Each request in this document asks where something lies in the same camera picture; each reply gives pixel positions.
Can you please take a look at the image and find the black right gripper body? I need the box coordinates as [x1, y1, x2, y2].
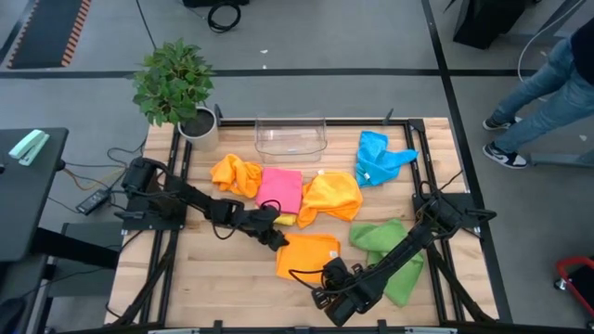
[324, 273, 389, 328]

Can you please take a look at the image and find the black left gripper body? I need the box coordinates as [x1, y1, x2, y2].
[240, 206, 282, 240]

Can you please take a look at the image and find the pink microfiber towel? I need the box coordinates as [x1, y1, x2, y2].
[255, 167, 304, 216]

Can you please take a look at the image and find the green microfiber towel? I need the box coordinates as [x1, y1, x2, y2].
[348, 218, 426, 308]

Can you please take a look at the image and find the blue microfiber towel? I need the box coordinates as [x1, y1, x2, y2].
[355, 130, 420, 188]

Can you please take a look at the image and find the clear plastic bin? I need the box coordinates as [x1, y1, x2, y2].
[254, 110, 329, 163]

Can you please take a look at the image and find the white plant pot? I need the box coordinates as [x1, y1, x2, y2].
[177, 106, 220, 152]

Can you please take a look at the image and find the green leafy plant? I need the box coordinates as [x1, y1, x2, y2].
[132, 38, 215, 127]

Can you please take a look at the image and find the black power adapter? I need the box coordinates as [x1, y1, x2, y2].
[75, 188, 111, 216]

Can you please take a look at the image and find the red framed black cart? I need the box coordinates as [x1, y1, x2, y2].
[552, 256, 594, 319]

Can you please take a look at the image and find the black side desk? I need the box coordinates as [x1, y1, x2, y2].
[0, 127, 70, 263]

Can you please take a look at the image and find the mint green stapler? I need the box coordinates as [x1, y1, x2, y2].
[7, 129, 51, 167]

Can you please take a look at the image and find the black orange-edged floor mat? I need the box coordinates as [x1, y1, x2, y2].
[6, 0, 93, 70]

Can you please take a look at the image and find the black floor cabinet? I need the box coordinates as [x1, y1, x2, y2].
[452, 0, 542, 51]

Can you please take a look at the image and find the person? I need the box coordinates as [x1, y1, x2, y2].
[481, 20, 594, 170]

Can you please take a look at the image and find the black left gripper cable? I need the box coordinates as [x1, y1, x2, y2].
[211, 198, 283, 241]

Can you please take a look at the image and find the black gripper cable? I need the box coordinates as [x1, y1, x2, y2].
[211, 198, 283, 241]
[288, 267, 326, 287]

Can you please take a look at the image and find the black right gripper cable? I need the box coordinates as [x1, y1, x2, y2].
[288, 267, 326, 287]

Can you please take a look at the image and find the black metal table frame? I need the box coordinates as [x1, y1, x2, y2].
[104, 104, 514, 334]

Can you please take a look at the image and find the coiled black floor cable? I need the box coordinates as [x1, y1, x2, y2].
[207, 2, 242, 33]

